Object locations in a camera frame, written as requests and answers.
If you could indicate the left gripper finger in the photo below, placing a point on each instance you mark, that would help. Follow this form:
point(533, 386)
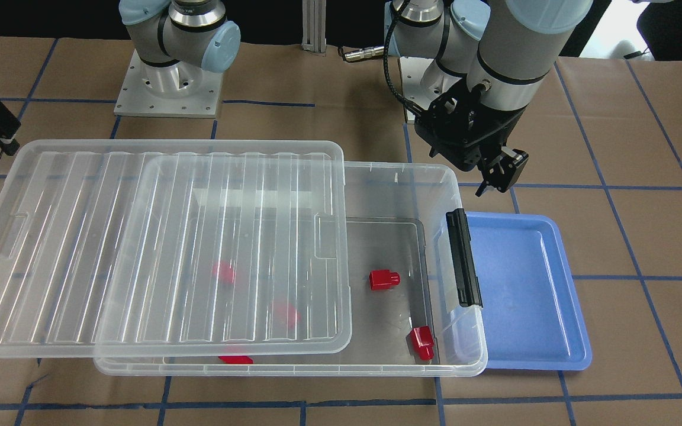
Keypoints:
point(482, 188)

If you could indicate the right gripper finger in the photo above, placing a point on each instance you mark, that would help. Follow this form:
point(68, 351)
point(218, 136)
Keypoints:
point(9, 147)

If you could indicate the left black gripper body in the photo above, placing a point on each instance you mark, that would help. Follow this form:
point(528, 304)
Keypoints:
point(505, 167)

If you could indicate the clear plastic box lid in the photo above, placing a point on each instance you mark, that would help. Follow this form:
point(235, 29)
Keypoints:
point(107, 247)

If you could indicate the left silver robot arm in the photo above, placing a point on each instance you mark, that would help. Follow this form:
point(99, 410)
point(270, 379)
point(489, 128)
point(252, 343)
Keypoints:
point(495, 55)

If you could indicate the blue plastic tray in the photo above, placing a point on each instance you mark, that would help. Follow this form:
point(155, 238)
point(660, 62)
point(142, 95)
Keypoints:
point(530, 308)

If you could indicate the clear plastic storage box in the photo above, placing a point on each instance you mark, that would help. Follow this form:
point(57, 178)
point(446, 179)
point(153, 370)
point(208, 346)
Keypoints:
point(396, 221)

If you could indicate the red block centre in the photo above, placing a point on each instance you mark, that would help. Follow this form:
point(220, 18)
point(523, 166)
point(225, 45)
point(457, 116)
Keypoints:
point(285, 314)

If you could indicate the red block bottom edge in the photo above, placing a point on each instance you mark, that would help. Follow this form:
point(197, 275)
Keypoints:
point(236, 359)

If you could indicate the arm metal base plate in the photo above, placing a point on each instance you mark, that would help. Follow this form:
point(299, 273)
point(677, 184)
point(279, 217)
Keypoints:
point(422, 80)
point(180, 90)

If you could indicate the black box latch handle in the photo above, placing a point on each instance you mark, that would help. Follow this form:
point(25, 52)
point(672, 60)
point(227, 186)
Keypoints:
point(468, 289)

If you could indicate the metal cable connector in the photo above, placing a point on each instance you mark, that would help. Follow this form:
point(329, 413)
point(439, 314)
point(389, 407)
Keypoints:
point(360, 55)

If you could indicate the aluminium frame post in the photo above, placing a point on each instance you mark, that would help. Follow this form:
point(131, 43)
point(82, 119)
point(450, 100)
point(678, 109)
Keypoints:
point(313, 14)

